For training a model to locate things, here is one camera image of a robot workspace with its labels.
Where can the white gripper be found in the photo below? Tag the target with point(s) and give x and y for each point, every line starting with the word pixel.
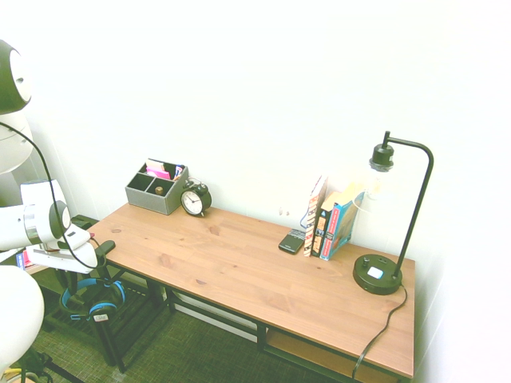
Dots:
pixel 64 259

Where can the blue and black headphones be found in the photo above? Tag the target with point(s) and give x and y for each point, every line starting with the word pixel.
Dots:
pixel 101 309

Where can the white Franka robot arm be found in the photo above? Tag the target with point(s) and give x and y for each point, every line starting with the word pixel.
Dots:
pixel 12 229

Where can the black headphone hanger clamp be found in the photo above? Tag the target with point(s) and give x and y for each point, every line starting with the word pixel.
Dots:
pixel 105 246

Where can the red cover book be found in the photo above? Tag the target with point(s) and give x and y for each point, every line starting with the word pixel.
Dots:
pixel 26 259

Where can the small black box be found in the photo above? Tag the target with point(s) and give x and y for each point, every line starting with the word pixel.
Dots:
pixel 81 220

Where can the black side chair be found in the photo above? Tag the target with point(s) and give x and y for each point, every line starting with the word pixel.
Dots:
pixel 135 303

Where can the grey fabric desk organizer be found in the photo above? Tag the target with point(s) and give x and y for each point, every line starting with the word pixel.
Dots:
pixel 149 201

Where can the small brass cylinder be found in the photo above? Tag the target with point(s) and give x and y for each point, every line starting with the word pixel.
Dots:
pixel 159 190

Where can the pink sticky notes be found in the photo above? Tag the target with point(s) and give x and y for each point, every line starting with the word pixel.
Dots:
pixel 155 170

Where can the black alarm clock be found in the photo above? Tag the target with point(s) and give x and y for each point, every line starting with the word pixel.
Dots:
pixel 193 201

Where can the colourful cards bundle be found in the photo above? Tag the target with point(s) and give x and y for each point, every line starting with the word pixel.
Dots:
pixel 179 171

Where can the white red patterned book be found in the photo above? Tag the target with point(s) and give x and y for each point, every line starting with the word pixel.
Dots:
pixel 313 215

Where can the wooden lower desk shelf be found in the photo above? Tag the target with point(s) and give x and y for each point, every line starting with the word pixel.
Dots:
pixel 311 355

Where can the black spine book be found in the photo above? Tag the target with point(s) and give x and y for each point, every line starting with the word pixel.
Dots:
pixel 320 233

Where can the blue cover book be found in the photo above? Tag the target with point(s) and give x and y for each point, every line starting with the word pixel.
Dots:
pixel 339 229

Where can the black desk lamp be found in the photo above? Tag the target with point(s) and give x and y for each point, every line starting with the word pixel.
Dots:
pixel 375 279

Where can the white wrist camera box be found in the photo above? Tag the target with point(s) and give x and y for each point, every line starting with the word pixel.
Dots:
pixel 78 235

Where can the wooden desk with black frame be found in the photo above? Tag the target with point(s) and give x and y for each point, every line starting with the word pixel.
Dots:
pixel 261 333

